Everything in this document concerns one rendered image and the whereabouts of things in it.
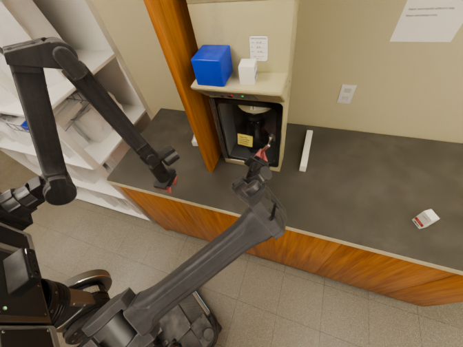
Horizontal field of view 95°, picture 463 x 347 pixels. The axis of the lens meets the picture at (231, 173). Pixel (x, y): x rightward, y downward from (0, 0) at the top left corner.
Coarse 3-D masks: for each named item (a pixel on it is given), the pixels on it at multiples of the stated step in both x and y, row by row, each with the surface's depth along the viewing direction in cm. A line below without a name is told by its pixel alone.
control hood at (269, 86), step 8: (232, 72) 76; (264, 72) 73; (272, 72) 73; (232, 80) 73; (256, 80) 71; (264, 80) 71; (272, 80) 70; (280, 80) 69; (192, 88) 75; (200, 88) 74; (208, 88) 73; (216, 88) 72; (224, 88) 71; (232, 88) 70; (240, 88) 70; (248, 88) 69; (256, 88) 68; (264, 88) 68; (272, 88) 67; (280, 88) 67; (256, 96) 73; (264, 96) 71; (272, 96) 69; (280, 96) 67
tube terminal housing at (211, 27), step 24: (264, 0) 58; (288, 0) 56; (192, 24) 69; (216, 24) 66; (240, 24) 64; (264, 24) 62; (288, 24) 60; (240, 48) 70; (288, 48) 65; (288, 72) 71; (216, 96) 89; (288, 96) 85
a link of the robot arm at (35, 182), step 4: (36, 176) 64; (40, 176) 64; (68, 176) 68; (28, 180) 63; (32, 180) 63; (36, 180) 62; (40, 180) 62; (44, 180) 63; (28, 184) 62; (32, 184) 62; (36, 184) 61; (40, 184) 61; (44, 184) 63; (28, 188) 61; (32, 188) 60; (36, 188) 61; (40, 188) 61; (32, 192) 61; (36, 192) 61; (40, 192) 62; (40, 196) 62
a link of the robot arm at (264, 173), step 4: (260, 168) 83; (264, 168) 83; (268, 168) 84; (256, 172) 84; (260, 172) 81; (264, 172) 82; (268, 172) 83; (252, 176) 86; (256, 176) 81; (260, 176) 81; (264, 176) 82; (268, 176) 83; (236, 180) 84; (240, 180) 85; (248, 180) 85; (260, 180) 81; (264, 180) 81; (232, 184) 85; (236, 184) 84
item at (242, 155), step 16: (224, 112) 93; (240, 112) 90; (256, 112) 87; (272, 112) 85; (224, 128) 102; (240, 128) 98; (256, 128) 95; (272, 128) 92; (256, 144) 103; (272, 144) 99; (240, 160) 118; (272, 160) 109
